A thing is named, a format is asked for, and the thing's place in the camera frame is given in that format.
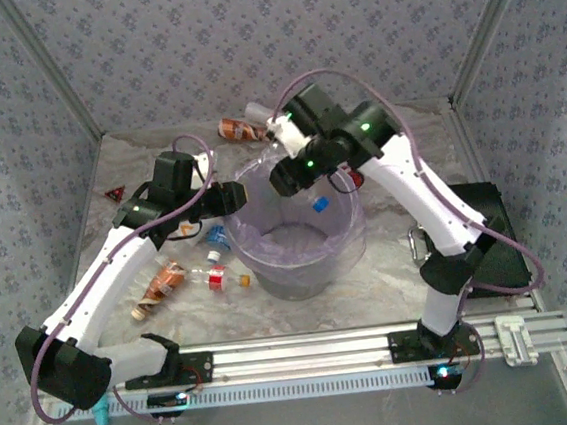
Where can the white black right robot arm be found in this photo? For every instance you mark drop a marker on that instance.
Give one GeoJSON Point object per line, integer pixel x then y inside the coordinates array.
{"type": "Point", "coordinates": [428, 198]}

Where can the aluminium corner post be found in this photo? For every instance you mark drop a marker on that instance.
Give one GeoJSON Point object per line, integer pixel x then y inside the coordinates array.
{"type": "Point", "coordinates": [54, 69]}
{"type": "Point", "coordinates": [487, 27]}

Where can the white printed bracket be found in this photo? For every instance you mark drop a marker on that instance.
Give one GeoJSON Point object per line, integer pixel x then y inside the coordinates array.
{"type": "Point", "coordinates": [517, 340]}

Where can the blue label plastic bottle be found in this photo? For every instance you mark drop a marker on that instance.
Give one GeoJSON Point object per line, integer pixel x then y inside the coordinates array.
{"type": "Point", "coordinates": [217, 238]}

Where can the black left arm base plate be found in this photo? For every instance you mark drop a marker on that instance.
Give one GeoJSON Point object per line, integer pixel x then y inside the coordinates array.
{"type": "Point", "coordinates": [198, 369]}

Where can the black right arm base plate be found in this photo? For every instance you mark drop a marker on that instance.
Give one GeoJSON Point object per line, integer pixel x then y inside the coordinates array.
{"type": "Point", "coordinates": [402, 347]}

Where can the white bottle red cap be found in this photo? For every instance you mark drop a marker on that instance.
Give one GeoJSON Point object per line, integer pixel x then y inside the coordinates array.
{"type": "Point", "coordinates": [256, 110]}

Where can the light blue cylinder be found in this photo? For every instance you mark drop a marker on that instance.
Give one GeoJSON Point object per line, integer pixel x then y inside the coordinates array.
{"type": "Point", "coordinates": [101, 416]}

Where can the red black triangle sign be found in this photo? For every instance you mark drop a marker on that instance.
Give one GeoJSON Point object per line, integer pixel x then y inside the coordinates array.
{"type": "Point", "coordinates": [116, 195]}

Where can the aluminium extrusion rail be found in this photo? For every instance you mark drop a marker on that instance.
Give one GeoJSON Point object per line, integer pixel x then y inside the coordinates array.
{"type": "Point", "coordinates": [302, 354]}

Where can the translucent purple trash bin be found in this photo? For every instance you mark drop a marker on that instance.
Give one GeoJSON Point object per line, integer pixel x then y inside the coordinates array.
{"type": "Point", "coordinates": [267, 254]}

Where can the small black circuit board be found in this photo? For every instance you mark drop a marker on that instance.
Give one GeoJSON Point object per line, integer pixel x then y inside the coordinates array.
{"type": "Point", "coordinates": [168, 400]}
{"type": "Point", "coordinates": [445, 375]}

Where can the orange brown label bottle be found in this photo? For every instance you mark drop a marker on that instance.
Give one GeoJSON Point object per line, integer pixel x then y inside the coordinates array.
{"type": "Point", "coordinates": [162, 284]}

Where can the brown label plastic bottle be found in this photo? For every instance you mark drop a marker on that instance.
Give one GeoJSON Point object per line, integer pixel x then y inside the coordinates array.
{"type": "Point", "coordinates": [238, 130]}

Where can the clear bottle red label orange cap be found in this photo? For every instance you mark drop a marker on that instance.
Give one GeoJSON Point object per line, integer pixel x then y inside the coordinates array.
{"type": "Point", "coordinates": [217, 279]}

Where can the black carrying case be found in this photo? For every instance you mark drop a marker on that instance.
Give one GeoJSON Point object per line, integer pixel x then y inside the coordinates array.
{"type": "Point", "coordinates": [509, 261]}

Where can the grey mesh waste bin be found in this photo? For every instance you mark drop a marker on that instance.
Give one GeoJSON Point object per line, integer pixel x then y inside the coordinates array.
{"type": "Point", "coordinates": [296, 291]}

